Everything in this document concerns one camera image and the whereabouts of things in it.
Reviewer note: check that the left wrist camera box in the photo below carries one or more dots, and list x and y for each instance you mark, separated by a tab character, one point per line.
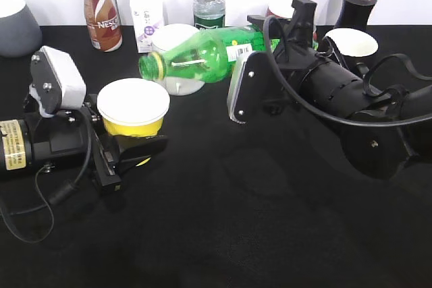
56	82

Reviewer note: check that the brown Nescafe bottle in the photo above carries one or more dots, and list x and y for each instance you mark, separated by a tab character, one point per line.
103	24

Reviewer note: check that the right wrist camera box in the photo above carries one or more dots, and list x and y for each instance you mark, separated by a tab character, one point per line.
252	83

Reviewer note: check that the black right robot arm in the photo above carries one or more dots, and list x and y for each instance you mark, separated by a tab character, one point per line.
381	131

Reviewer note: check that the white cup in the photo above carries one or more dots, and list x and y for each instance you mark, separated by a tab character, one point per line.
165	39

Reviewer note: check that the white purple milk carton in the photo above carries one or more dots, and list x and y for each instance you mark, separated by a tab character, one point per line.
147	17

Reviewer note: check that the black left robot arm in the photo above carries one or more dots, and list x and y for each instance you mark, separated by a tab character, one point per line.
13	156

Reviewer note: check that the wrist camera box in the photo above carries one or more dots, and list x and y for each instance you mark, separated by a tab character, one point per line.
56	82
252	83

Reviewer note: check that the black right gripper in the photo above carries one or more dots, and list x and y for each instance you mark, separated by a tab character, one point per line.
312	80

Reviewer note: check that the green soda bottle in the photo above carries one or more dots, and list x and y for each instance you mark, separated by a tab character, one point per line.
208	56

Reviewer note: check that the yellow paper cup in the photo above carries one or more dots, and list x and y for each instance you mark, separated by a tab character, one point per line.
133	107

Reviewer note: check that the red mug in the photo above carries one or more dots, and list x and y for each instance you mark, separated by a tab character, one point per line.
280	10

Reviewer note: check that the black mug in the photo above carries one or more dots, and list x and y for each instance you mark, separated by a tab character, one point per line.
350	48

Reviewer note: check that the Cestbon water bottle green label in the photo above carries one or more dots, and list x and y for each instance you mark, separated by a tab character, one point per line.
208	14

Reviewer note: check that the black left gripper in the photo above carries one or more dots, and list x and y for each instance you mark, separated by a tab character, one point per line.
70	137

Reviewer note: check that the grey white bowl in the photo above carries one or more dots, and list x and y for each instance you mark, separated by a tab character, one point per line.
20	33

